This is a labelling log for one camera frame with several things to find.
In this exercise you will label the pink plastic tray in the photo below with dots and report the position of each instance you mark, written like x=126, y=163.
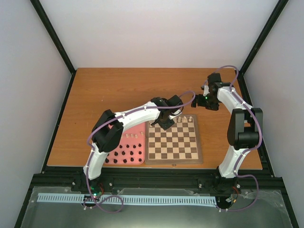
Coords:
x=129, y=156

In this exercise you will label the left circuit board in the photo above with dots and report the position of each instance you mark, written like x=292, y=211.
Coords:
x=97, y=191

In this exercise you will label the black frame post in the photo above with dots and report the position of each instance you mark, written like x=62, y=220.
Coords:
x=53, y=35
x=276, y=12

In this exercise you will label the left black frame post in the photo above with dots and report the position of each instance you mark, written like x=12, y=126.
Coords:
x=53, y=35

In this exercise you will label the wooden chessboard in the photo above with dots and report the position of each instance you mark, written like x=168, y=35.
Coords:
x=180, y=144

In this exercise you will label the black aluminium frame rail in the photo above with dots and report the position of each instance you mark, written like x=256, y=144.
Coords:
x=112, y=179

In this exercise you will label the right black frame post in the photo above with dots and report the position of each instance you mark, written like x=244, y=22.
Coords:
x=276, y=12

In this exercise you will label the light blue cable duct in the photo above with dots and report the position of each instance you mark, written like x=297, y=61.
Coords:
x=133, y=200

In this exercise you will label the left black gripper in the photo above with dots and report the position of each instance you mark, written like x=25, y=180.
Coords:
x=166, y=126

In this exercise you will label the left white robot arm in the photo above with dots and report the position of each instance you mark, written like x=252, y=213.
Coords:
x=107, y=132

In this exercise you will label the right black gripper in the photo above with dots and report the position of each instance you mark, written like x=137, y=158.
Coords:
x=214, y=107

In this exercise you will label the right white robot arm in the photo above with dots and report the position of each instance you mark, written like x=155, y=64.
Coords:
x=244, y=130

